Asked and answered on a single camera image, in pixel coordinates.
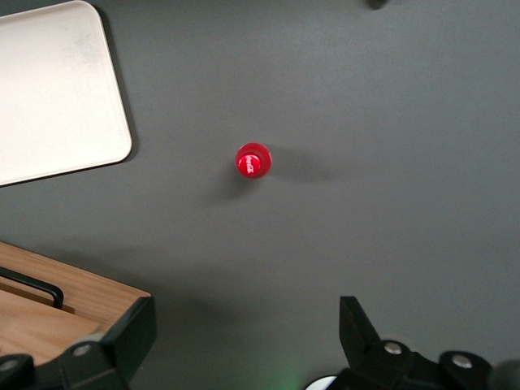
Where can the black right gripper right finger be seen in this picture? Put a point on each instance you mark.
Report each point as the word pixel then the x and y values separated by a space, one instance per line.
pixel 378 361

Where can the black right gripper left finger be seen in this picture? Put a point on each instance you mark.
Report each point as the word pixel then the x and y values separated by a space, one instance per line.
pixel 93 361

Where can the wooden drawer cabinet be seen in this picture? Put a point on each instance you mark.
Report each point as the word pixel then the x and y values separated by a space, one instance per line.
pixel 32 329

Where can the red cola bottle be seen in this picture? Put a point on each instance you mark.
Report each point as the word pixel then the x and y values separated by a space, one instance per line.
pixel 252 162

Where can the cream rectangular plastic tray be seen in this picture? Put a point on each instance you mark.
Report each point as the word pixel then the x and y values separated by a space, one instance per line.
pixel 53 89

